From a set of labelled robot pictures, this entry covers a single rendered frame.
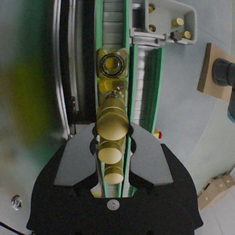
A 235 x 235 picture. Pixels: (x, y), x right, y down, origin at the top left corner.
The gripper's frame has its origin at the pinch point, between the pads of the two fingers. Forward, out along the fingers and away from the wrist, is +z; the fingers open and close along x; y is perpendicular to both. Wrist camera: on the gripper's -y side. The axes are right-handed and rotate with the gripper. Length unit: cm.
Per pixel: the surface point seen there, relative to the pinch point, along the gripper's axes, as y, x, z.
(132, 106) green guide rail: 6.3, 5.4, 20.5
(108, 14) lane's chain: -22.3, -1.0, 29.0
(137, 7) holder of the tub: -31, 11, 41
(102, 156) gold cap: 5.6, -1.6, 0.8
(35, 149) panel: 5.4, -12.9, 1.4
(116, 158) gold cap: 6.0, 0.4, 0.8
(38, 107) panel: -0.1, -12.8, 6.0
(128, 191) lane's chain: 69, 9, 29
